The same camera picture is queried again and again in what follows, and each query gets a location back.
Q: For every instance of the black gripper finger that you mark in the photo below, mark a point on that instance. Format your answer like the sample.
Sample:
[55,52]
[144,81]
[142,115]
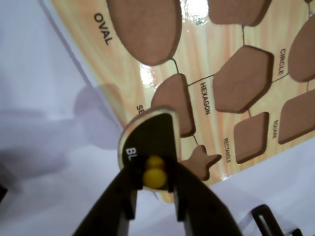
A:
[206,211]
[113,204]

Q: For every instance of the black semicircle piece yellow pin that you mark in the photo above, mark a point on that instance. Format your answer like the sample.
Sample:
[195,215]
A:
[152,132]

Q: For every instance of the wooden shape puzzle board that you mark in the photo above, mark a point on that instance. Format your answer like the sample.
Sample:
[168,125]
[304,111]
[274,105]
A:
[201,49]

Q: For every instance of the black slotted plastic stand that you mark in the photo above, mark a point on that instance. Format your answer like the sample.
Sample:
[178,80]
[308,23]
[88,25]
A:
[273,221]

